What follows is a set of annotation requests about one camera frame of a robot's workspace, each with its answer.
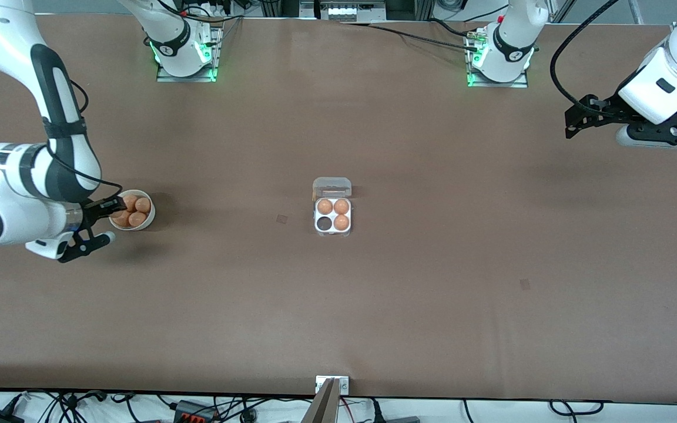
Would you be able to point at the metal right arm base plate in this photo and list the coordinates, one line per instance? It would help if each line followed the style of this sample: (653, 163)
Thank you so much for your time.
(197, 78)

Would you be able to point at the silver table edge bracket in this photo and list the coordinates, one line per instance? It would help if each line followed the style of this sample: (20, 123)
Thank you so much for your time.
(345, 382)

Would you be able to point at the grey camera pole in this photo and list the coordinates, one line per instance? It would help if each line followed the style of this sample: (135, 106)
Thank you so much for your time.
(322, 411)

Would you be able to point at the white bowl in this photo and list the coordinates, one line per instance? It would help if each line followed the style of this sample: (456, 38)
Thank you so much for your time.
(151, 218)

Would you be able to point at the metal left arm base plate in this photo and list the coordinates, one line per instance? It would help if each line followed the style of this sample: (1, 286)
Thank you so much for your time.
(518, 84)

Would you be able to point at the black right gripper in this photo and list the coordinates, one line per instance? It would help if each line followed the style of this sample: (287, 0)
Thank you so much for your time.
(90, 210)

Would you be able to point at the black orange power strip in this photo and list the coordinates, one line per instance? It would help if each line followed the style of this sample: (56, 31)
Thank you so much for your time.
(194, 414)

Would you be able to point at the grey flat object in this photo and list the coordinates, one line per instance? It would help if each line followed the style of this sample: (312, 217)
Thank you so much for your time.
(400, 420)

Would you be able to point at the grey electrical box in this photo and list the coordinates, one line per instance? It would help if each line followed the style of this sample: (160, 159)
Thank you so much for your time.
(344, 10)

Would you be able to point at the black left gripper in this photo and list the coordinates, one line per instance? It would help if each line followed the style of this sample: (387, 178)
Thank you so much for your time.
(608, 108)

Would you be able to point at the clear plastic egg box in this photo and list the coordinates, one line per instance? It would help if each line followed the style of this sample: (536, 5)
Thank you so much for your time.
(332, 187)

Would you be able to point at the aluminium frame profile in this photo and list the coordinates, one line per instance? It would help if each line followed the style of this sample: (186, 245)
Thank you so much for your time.
(271, 7)
(636, 10)

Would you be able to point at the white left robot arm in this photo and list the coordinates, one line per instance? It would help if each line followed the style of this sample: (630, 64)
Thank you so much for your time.
(512, 41)

